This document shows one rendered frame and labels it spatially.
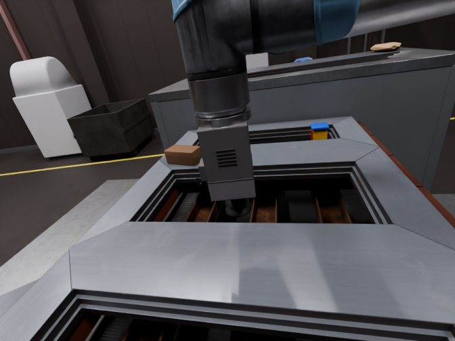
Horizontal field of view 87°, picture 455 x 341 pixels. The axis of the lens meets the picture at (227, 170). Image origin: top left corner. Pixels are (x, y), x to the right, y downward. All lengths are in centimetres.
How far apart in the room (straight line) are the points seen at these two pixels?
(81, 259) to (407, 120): 124
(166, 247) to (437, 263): 45
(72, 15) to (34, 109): 148
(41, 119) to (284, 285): 439
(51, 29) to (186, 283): 494
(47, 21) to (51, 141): 186
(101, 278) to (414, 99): 122
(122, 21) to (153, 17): 49
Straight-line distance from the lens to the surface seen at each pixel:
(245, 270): 43
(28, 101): 459
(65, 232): 95
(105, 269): 54
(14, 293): 75
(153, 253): 52
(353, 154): 80
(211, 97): 29
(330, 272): 44
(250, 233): 49
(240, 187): 32
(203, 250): 48
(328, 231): 50
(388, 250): 49
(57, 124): 447
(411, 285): 45
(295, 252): 46
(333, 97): 116
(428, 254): 51
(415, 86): 125
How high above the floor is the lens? 119
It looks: 27 degrees down
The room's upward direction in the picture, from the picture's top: 10 degrees counter-clockwise
